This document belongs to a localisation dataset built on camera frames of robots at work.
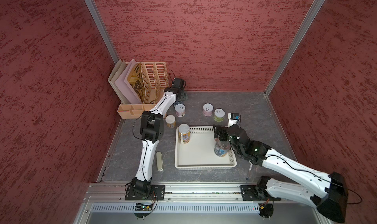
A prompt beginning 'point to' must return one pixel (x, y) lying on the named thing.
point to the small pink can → (207, 109)
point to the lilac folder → (121, 83)
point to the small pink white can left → (180, 110)
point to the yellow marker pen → (250, 172)
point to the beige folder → (119, 68)
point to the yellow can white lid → (170, 120)
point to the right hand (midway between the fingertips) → (220, 129)
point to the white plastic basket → (198, 154)
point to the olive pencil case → (159, 161)
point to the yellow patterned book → (136, 81)
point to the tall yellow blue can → (183, 131)
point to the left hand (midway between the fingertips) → (179, 98)
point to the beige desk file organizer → (155, 81)
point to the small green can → (219, 114)
